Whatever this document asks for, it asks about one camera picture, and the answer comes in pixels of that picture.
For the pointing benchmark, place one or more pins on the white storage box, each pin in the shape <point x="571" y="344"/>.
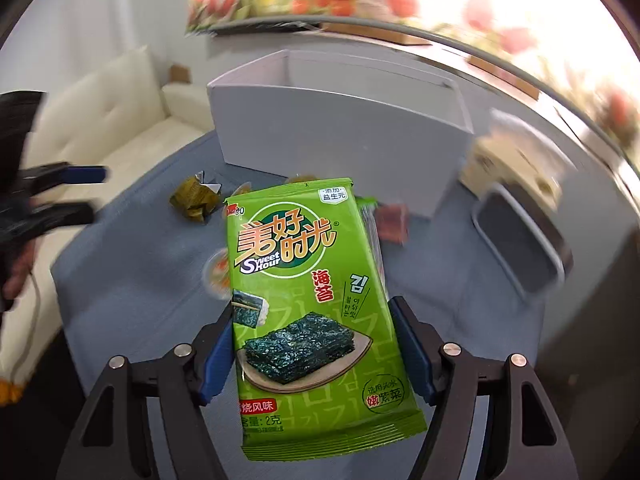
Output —
<point x="325" y="135"/>

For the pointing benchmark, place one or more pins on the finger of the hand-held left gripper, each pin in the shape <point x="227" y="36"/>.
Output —
<point x="75" y="175"/>
<point x="65" y="215"/>

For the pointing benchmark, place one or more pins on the orange object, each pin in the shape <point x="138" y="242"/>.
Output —
<point x="10" y="391"/>

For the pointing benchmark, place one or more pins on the olive green snack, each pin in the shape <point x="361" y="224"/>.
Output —
<point x="195" y="200"/>

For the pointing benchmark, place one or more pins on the soft tissue pack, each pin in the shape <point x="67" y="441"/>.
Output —
<point x="500" y="160"/>

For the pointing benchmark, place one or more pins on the orange jelly cup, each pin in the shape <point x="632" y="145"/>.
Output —
<point x="217" y="270"/>

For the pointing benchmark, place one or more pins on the brown cardboard piece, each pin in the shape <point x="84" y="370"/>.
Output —
<point x="180" y="73"/>

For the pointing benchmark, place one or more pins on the person's left hand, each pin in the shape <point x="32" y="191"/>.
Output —
<point x="19" y="270"/>

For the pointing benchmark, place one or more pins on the blue table cloth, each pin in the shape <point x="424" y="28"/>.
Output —
<point x="150" y="270"/>

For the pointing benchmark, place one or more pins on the grey plastic tray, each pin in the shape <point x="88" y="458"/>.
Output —
<point x="520" y="245"/>

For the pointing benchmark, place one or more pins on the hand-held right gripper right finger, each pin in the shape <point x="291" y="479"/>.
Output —
<point x="410" y="350"/>

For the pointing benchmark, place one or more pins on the red jelly cup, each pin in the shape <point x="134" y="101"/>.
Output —
<point x="392" y="222"/>

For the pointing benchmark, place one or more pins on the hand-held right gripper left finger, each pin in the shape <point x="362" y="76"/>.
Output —
<point x="220" y="360"/>

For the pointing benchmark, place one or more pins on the cream sofa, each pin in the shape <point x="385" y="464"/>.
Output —
<point x="100" y="120"/>

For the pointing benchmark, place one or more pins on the green seaweed snack packet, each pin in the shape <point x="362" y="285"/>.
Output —
<point x="371" y="225"/>
<point x="300" y="285"/>

